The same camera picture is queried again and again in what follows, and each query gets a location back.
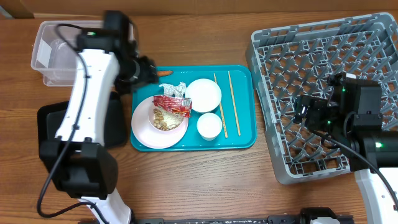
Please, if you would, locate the white round plate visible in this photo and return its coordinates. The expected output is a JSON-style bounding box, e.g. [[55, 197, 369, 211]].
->
[[130, 96, 188, 151]]

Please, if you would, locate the white cup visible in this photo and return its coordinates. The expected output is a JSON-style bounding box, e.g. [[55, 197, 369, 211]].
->
[[197, 113, 223, 141]]

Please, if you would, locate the pink bowl with food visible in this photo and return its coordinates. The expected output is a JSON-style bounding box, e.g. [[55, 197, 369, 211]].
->
[[148, 105, 185, 131]]

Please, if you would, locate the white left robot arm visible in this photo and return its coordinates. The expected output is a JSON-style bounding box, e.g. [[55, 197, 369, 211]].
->
[[38, 11, 159, 223]]

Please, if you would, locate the black plastic tray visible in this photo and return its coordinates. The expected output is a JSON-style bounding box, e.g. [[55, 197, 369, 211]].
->
[[37, 91, 127, 149]]

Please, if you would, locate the clear plastic waste bin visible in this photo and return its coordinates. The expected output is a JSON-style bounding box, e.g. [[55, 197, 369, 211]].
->
[[30, 20, 139, 88]]

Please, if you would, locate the orange carrot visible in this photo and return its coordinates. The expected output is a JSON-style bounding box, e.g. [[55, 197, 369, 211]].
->
[[157, 70, 173, 77]]

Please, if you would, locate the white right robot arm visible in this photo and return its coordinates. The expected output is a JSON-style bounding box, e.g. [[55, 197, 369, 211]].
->
[[293, 72, 397, 223]]

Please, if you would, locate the grey dishwasher rack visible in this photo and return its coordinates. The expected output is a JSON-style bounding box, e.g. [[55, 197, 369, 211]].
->
[[246, 12, 397, 185]]

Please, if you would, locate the teal serving tray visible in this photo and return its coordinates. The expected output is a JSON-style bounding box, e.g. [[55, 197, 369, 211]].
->
[[129, 64, 258, 152]]

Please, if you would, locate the white tissue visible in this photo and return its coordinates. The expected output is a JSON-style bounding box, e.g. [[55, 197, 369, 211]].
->
[[159, 82, 187, 98]]

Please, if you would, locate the white round bowl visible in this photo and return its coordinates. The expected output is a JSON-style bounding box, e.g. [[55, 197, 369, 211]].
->
[[185, 78, 222, 113]]

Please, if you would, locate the wooden chopstick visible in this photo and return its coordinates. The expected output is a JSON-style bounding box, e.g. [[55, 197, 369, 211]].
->
[[213, 72, 229, 139], [228, 71, 241, 136]]

